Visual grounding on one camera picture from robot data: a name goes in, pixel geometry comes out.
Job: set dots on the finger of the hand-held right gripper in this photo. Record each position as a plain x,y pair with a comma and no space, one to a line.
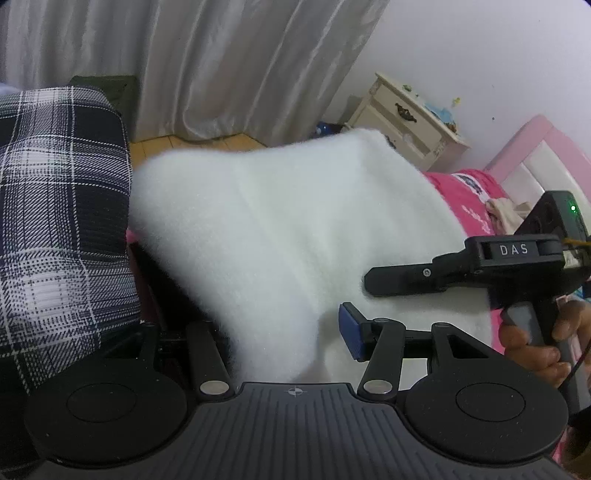
406,279

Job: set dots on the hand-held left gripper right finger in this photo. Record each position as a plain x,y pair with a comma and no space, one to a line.
351,330

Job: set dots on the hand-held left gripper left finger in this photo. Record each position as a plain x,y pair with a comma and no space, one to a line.
207,360

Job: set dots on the white fleece sweater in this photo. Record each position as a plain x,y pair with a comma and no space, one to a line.
277,230

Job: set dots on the person's right hand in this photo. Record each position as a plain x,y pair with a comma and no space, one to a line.
531,360

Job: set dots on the beige garment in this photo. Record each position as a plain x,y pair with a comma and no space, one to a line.
505,214

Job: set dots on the pink floral bed sheet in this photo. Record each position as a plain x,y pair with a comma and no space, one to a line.
466,203

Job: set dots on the pink white bed headboard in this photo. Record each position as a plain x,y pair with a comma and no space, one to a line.
540,152

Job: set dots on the cream nightstand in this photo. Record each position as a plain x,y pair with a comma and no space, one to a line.
406,124

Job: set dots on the blue crumpled item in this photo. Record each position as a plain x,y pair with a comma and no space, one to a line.
441,115

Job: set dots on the blue bottle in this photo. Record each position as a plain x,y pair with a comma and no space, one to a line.
327,130

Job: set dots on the person's plaid clothing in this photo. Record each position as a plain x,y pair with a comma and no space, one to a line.
60,221

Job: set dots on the dark green cloth item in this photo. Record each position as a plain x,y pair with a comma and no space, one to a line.
120,99

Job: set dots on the grey curtain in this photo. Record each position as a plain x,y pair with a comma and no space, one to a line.
207,69

